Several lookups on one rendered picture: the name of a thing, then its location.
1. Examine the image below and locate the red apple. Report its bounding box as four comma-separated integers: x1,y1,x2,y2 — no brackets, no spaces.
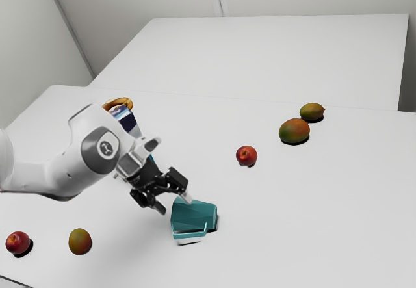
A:
235,144,259,167
5,230,32,255

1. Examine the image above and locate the blue and white carton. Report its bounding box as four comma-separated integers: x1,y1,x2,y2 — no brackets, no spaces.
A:
110,103,144,140

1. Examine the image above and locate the brown ring pastry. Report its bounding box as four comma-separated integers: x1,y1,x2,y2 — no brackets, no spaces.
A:
101,96,135,112

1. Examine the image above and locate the large red-green mango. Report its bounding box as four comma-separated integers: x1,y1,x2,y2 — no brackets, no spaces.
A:
278,118,311,144

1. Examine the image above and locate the teal faceted mug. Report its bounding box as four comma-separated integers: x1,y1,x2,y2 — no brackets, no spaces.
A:
170,197,220,245

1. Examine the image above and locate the small green-orange mango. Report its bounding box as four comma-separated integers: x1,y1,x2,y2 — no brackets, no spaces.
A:
298,102,326,122

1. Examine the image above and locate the round green-orange mango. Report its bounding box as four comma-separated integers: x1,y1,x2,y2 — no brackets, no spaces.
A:
68,228,93,255

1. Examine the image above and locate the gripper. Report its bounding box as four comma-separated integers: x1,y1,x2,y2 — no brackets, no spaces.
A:
125,159,194,216

